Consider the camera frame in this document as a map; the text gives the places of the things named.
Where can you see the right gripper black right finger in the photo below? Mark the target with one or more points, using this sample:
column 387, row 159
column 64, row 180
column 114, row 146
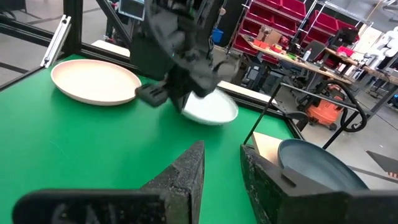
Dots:
column 280, row 199

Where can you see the white plate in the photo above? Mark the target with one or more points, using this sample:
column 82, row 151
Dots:
column 214, row 109

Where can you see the wooden workbench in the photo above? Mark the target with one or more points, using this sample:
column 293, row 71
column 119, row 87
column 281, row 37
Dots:
column 298, row 63

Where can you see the wooden desk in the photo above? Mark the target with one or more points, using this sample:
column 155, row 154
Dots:
column 373, row 73

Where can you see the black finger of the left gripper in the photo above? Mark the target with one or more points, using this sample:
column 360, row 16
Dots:
column 179, row 93
column 152, row 95

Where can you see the framed screen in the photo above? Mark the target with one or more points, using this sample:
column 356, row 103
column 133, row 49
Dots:
column 132, row 9

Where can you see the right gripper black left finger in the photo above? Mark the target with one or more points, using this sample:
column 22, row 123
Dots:
column 180, row 193

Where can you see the dark blue plate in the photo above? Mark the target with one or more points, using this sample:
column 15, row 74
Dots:
column 317, row 165

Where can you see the pale pink plate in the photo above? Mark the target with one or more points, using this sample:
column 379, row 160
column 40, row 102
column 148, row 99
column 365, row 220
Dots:
column 93, row 81

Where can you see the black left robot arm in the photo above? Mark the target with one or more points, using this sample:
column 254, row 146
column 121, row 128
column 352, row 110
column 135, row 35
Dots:
column 180, row 12

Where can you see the blue bucket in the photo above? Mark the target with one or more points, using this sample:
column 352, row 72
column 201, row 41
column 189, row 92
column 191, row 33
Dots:
column 217, row 35

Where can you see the silver aluminium bar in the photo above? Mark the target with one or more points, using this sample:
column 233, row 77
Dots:
column 56, row 42

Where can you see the red storage bin rack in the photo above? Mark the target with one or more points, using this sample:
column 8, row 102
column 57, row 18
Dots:
column 289, row 6

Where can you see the cardboard box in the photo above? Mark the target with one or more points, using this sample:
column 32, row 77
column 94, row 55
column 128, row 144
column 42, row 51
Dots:
column 273, row 37

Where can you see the white bottle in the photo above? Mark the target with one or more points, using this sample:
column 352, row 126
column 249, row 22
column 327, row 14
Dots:
column 307, row 55

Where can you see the black bench monitor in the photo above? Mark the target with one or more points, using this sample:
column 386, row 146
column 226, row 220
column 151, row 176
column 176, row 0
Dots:
column 345, row 35

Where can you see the wooden shelf black metal frame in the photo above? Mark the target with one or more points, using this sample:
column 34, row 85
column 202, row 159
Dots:
column 264, row 146

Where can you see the green table mat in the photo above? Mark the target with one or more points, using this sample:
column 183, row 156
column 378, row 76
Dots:
column 93, row 149

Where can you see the orange shop vacuum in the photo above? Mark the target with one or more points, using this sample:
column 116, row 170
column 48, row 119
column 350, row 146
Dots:
column 323, row 112

